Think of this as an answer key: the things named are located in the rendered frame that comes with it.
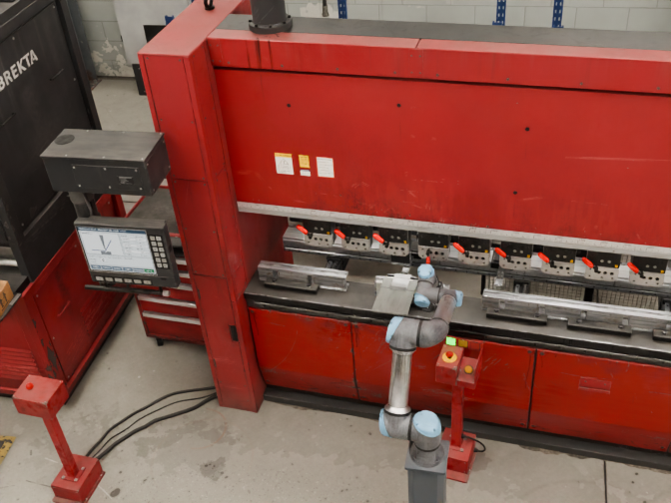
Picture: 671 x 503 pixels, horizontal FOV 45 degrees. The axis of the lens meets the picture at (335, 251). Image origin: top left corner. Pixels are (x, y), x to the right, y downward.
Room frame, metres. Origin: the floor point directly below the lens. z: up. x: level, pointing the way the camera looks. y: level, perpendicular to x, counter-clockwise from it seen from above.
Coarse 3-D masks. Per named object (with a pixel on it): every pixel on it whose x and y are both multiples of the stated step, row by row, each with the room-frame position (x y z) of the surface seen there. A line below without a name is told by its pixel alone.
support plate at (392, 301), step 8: (384, 280) 3.24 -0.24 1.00; (384, 288) 3.18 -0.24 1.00; (408, 288) 3.16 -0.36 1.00; (376, 296) 3.12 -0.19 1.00; (384, 296) 3.11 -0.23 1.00; (392, 296) 3.11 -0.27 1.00; (400, 296) 3.10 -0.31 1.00; (408, 296) 3.10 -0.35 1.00; (376, 304) 3.06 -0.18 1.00; (384, 304) 3.05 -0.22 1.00; (392, 304) 3.05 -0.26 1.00; (400, 304) 3.04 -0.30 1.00; (408, 304) 3.04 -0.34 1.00; (384, 312) 3.00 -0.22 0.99; (392, 312) 2.99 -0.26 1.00; (400, 312) 2.98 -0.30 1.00
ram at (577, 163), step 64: (256, 128) 3.45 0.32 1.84; (320, 128) 3.34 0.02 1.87; (384, 128) 3.24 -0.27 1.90; (448, 128) 3.14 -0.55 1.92; (512, 128) 3.05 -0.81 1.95; (576, 128) 2.96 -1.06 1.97; (640, 128) 2.88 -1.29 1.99; (256, 192) 3.46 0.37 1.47; (320, 192) 3.35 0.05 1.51; (384, 192) 3.24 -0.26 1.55; (448, 192) 3.14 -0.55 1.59; (512, 192) 3.04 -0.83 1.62; (576, 192) 2.95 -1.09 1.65; (640, 192) 2.86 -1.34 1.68
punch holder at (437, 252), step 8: (424, 232) 3.18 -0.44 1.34; (424, 240) 3.18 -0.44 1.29; (432, 240) 3.16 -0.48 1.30; (440, 240) 3.15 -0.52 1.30; (448, 240) 3.15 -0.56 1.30; (424, 248) 3.17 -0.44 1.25; (432, 248) 3.16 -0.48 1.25; (440, 248) 3.15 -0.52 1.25; (448, 248) 3.15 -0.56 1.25; (424, 256) 3.17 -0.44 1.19; (432, 256) 3.16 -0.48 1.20; (440, 256) 3.15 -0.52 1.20
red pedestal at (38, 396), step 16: (32, 384) 2.90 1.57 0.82; (48, 384) 2.91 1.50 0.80; (16, 400) 2.83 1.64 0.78; (32, 400) 2.81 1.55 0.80; (48, 400) 2.80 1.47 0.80; (64, 400) 2.89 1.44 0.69; (48, 416) 2.78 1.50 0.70; (64, 448) 2.86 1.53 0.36; (64, 464) 2.86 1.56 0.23; (80, 464) 2.94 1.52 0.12; (96, 464) 2.94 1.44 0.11; (64, 480) 2.84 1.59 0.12; (80, 480) 2.83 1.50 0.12; (96, 480) 2.90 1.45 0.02; (64, 496) 2.80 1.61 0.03; (80, 496) 2.76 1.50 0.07
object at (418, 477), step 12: (408, 444) 2.35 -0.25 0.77; (444, 444) 2.33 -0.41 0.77; (408, 456) 2.28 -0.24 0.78; (444, 456) 2.27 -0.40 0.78; (408, 468) 2.22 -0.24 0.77; (420, 468) 2.22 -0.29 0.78; (432, 468) 2.21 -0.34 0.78; (444, 468) 2.20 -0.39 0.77; (408, 480) 2.25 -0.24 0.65; (420, 480) 2.22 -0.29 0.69; (432, 480) 2.20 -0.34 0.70; (444, 480) 2.24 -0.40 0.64; (408, 492) 2.26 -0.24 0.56; (420, 492) 2.22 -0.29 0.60; (432, 492) 2.20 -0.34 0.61; (444, 492) 2.25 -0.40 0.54
